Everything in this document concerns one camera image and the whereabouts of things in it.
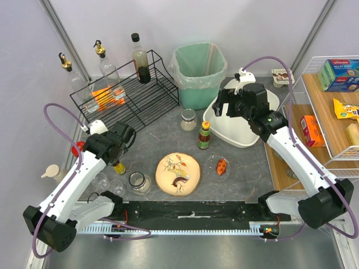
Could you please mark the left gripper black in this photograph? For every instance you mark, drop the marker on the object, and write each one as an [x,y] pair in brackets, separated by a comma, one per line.
[123,137]

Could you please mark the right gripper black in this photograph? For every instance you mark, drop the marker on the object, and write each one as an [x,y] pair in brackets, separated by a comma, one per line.
[224,102]

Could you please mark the small yellow label bottle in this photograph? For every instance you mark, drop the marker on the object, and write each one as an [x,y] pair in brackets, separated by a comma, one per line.
[119,168]

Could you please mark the red lid sauce jar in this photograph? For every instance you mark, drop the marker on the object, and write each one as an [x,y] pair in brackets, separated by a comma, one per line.
[79,145]

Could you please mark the yellow cap chili sauce bottle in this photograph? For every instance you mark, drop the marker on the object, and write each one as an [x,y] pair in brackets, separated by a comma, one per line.
[204,136]

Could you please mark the wide glass jar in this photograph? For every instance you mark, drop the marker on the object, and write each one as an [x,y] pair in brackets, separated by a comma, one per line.
[139,183]

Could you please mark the glass oil bottle gold spout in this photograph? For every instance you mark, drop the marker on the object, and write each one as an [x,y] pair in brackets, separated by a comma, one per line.
[109,71]

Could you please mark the dark soy sauce bottle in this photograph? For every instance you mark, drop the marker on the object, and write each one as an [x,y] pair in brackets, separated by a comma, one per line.
[140,59]

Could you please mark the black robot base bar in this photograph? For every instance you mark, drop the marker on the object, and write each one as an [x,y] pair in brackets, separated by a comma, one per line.
[158,213]

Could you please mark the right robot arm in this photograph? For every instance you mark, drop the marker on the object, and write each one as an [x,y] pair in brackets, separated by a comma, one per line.
[326,196]

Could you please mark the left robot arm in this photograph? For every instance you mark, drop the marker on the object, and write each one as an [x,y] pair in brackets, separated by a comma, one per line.
[56,220]

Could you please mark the white plastic basin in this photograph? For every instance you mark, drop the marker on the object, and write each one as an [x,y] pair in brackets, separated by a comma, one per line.
[235,131]

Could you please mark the clear plastic cup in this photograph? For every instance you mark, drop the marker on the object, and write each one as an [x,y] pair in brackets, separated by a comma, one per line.
[117,187]
[100,181]

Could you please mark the glass jar with rice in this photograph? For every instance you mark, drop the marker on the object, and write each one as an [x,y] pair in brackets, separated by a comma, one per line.
[188,120]

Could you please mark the green trash bin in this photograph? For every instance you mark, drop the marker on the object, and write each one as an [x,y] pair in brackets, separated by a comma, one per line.
[198,98]

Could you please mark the clear trash bag liner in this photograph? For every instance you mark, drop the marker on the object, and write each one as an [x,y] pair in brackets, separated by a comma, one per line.
[198,66]

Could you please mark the orange snack packet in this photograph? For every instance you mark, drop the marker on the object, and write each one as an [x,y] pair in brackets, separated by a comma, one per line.
[106,100]

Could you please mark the beige pump soap bottle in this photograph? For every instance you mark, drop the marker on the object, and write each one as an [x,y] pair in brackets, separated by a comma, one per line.
[55,172]

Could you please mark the chocolate pudding cup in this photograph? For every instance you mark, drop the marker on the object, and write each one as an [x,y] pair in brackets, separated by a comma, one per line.
[281,77]

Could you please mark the orange food piece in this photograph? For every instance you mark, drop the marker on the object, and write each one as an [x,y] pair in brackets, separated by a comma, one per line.
[221,166]

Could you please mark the clear glass plate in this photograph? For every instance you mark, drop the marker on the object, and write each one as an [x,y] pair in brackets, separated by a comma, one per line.
[209,172]

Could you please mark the floral ceramic plate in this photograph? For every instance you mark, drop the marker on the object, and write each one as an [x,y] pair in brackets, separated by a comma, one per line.
[178,174]

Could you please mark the orange pink box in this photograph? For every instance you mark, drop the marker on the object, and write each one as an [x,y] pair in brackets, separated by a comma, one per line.
[312,132]

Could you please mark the green sponge pack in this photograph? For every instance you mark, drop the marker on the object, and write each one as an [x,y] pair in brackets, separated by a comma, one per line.
[339,75]

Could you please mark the yellow snack bag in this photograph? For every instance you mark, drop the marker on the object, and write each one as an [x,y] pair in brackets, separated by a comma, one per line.
[345,111]

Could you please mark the yellow sponge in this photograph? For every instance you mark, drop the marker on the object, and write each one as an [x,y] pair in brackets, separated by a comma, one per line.
[353,134]

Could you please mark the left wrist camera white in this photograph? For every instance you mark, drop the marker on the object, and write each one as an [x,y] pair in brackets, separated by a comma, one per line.
[95,127]

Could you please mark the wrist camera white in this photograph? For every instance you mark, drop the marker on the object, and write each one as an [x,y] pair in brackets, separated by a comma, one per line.
[95,127]
[243,78]

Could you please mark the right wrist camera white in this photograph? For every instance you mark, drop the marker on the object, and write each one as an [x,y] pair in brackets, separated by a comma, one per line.
[243,78]

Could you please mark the black wire rack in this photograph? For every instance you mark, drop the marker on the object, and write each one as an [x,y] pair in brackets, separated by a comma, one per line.
[145,103]

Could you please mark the white wire shelf unit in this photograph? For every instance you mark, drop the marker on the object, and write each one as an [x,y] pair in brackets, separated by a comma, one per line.
[338,154]

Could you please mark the grey cable duct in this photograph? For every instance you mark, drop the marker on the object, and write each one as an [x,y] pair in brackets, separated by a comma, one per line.
[231,228]

